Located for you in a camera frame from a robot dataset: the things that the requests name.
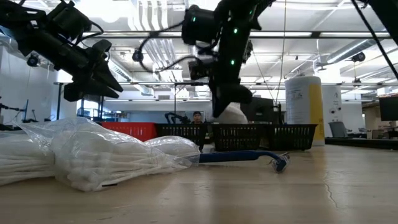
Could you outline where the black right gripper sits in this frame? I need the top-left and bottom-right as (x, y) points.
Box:
(208, 52), (253, 118)

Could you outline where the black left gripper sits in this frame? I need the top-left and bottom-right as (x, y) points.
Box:
(55, 54), (124, 103)

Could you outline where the clear bag white cotton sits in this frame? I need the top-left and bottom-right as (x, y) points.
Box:
(18, 117), (193, 192)
(214, 101), (249, 124)
(144, 136), (200, 167)
(0, 130), (56, 186)

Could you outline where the blue disposable razor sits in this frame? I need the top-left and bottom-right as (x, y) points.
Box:
(198, 150), (290, 174)

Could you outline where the black plastic basket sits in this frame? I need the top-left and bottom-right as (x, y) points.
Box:
(155, 123), (208, 152)
(212, 123), (271, 152)
(267, 123), (318, 151)

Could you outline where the black computer monitor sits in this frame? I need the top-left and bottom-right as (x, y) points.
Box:
(378, 96), (398, 121)
(241, 96), (278, 124)

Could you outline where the red plastic basket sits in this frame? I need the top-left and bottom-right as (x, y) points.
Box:
(101, 121), (158, 142)

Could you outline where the white yellow wipes canister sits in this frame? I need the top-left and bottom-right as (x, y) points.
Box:
(285, 75), (325, 146)

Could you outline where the grey office chair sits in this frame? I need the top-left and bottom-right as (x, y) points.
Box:
(328, 121), (349, 139)

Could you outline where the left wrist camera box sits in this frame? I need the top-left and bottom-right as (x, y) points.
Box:
(92, 39), (113, 62)

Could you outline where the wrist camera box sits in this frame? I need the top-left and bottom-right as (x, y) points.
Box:
(188, 58), (215, 80)
(92, 39), (113, 62)

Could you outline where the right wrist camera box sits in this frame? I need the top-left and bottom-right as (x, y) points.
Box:
(188, 58), (215, 80)

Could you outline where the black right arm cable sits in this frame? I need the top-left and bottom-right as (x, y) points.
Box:
(136, 20), (200, 74)

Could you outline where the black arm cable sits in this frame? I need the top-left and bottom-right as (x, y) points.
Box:
(74, 20), (105, 47)
(136, 20), (200, 74)

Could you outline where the black background workstation frame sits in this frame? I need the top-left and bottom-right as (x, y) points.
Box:
(54, 80), (221, 125)

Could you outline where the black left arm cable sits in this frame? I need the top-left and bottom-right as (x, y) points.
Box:
(74, 20), (105, 47)

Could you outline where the black aluminium table frame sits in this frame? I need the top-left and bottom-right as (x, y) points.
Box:
(325, 138), (398, 151)

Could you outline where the thick black power cable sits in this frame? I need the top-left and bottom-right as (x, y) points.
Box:
(351, 0), (398, 80)

